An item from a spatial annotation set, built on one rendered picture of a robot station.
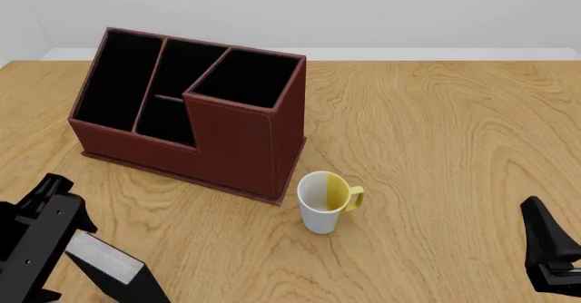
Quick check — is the white and yellow mug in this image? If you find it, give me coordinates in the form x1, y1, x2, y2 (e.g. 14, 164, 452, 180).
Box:
296, 170, 366, 235

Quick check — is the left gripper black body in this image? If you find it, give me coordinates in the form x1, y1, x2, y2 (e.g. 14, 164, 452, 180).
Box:
0, 194, 99, 303

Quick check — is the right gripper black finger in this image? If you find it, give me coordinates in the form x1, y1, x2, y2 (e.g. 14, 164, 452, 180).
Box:
519, 195, 581, 268

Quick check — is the black book with white pages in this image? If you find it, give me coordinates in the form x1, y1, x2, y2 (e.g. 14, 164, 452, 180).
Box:
64, 230, 172, 303

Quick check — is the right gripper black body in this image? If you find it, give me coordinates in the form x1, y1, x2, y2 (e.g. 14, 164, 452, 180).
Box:
525, 257, 581, 298

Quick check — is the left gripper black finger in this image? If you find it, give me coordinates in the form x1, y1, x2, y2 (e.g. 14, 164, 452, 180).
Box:
16, 172, 74, 216

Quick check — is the red-brown desk caddy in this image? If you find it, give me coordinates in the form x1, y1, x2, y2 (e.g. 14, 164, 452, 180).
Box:
67, 26, 308, 207

